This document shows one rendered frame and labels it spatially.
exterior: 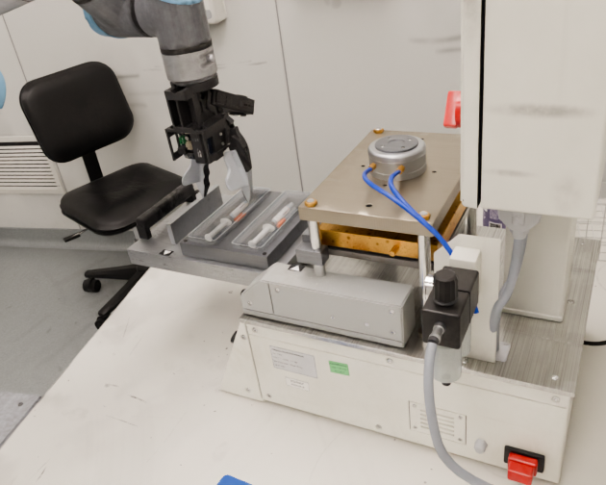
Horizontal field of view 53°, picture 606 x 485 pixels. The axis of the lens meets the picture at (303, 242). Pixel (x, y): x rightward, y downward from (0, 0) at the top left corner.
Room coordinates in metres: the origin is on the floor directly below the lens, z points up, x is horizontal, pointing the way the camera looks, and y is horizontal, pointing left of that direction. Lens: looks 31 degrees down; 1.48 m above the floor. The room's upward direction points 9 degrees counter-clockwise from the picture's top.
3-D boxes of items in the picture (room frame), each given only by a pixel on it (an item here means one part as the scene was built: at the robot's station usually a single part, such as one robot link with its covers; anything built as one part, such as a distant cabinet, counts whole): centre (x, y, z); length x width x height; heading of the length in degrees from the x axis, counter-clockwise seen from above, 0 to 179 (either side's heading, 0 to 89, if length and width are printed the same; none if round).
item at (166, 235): (0.94, 0.12, 0.97); 0.30 x 0.22 x 0.08; 59
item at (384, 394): (0.77, -0.13, 0.84); 0.53 x 0.37 x 0.17; 59
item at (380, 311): (0.70, -0.01, 0.96); 0.26 x 0.05 x 0.07; 59
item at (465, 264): (0.52, -0.14, 1.05); 0.15 x 0.05 x 0.15; 149
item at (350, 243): (0.77, -0.14, 1.07); 0.22 x 0.17 x 0.10; 149
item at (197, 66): (0.91, 0.12, 1.26); 0.08 x 0.08 x 0.05
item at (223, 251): (0.91, 0.08, 0.98); 0.20 x 0.17 x 0.03; 149
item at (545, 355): (0.76, -0.18, 0.93); 0.46 x 0.35 x 0.01; 59
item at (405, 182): (0.74, -0.16, 1.08); 0.31 x 0.24 x 0.13; 149
